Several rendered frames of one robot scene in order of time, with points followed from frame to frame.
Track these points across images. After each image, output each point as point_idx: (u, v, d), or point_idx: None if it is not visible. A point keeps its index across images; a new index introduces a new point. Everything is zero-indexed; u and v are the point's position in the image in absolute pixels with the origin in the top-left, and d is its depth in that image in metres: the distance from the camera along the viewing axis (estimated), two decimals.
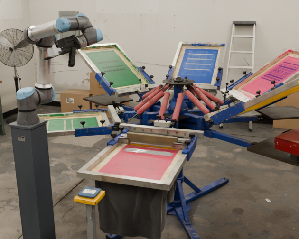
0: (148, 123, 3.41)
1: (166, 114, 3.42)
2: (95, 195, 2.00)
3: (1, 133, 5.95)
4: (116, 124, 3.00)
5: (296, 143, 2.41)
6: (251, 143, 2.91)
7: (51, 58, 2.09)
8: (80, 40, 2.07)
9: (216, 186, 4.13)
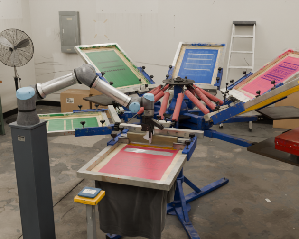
0: None
1: (166, 114, 3.42)
2: (95, 195, 2.00)
3: (1, 133, 5.95)
4: (116, 124, 3.00)
5: (296, 143, 2.41)
6: (251, 143, 2.91)
7: None
8: (146, 114, 2.62)
9: (216, 186, 4.13)
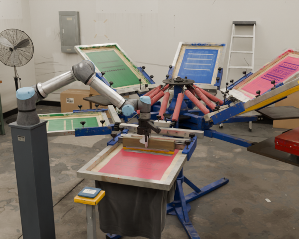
0: None
1: (166, 114, 3.42)
2: (95, 195, 2.00)
3: (1, 133, 5.95)
4: (116, 124, 3.00)
5: (296, 143, 2.41)
6: (251, 143, 2.91)
7: None
8: (143, 117, 2.55)
9: (216, 186, 4.13)
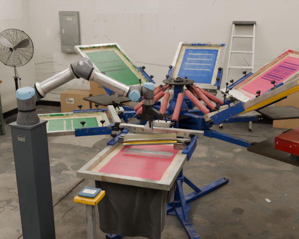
0: None
1: (166, 114, 3.42)
2: (95, 195, 2.00)
3: (1, 133, 5.95)
4: (116, 124, 3.00)
5: (296, 143, 2.41)
6: (251, 143, 2.91)
7: (152, 126, 2.68)
8: (146, 104, 2.60)
9: (216, 186, 4.13)
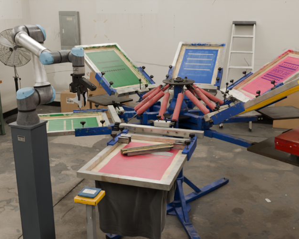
0: (148, 123, 3.41)
1: (166, 114, 3.42)
2: (95, 195, 2.00)
3: (1, 133, 5.95)
4: (116, 124, 3.00)
5: (296, 143, 2.41)
6: (251, 143, 2.91)
7: (85, 100, 2.31)
8: (74, 72, 2.22)
9: (216, 186, 4.13)
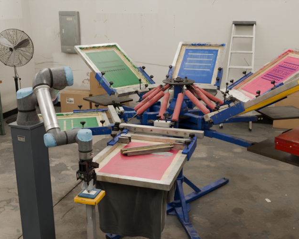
0: (148, 123, 3.41)
1: (166, 114, 3.42)
2: (95, 196, 2.00)
3: (1, 133, 5.95)
4: (116, 124, 3.00)
5: (296, 143, 2.41)
6: (251, 143, 2.91)
7: (88, 184, 2.04)
8: (91, 157, 1.94)
9: (216, 186, 4.13)
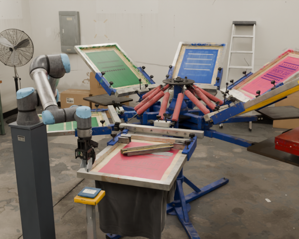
0: (148, 123, 3.41)
1: (166, 114, 3.42)
2: (95, 195, 2.00)
3: (1, 133, 5.95)
4: (116, 124, 3.00)
5: (296, 143, 2.41)
6: (251, 143, 2.91)
7: (88, 163, 2.00)
8: (90, 134, 1.91)
9: (216, 186, 4.13)
